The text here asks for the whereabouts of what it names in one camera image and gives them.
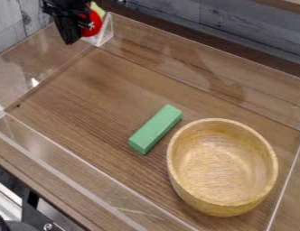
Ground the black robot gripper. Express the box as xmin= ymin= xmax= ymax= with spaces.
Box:
xmin=43 ymin=0 xmax=94 ymax=45

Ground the light wooden bowl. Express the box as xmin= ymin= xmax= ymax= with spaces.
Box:
xmin=168 ymin=118 xmax=280 ymax=217

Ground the green rectangular block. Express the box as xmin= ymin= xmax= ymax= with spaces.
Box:
xmin=129 ymin=105 xmax=182 ymax=154

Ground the clear acrylic corner bracket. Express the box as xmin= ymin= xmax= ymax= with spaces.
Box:
xmin=82 ymin=12 xmax=114 ymax=47

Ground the clear acrylic tray wall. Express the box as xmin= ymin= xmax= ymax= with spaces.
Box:
xmin=0 ymin=15 xmax=300 ymax=231

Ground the black metal table bracket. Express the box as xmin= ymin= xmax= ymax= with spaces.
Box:
xmin=21 ymin=188 xmax=67 ymax=231

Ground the black cable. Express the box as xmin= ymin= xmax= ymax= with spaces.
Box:
xmin=0 ymin=211 xmax=11 ymax=231

